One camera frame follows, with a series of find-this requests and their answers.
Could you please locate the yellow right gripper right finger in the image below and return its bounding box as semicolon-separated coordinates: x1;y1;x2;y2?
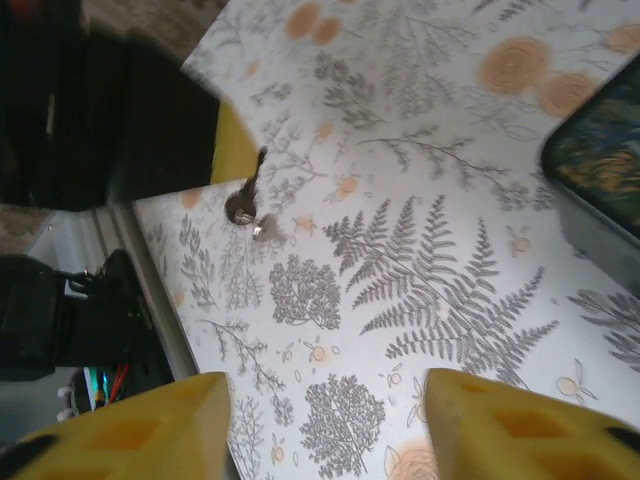
423;368;640;480

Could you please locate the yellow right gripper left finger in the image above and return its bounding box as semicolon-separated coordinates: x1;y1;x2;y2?
0;372;232;480

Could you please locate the black rectangular box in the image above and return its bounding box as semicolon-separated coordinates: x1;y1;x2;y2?
541;69;640;294

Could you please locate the floral patterned table cover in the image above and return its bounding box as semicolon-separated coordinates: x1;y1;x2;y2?
132;0;640;480

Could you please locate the aluminium front frame rail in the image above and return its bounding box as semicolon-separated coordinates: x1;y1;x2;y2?
29;202;199;416

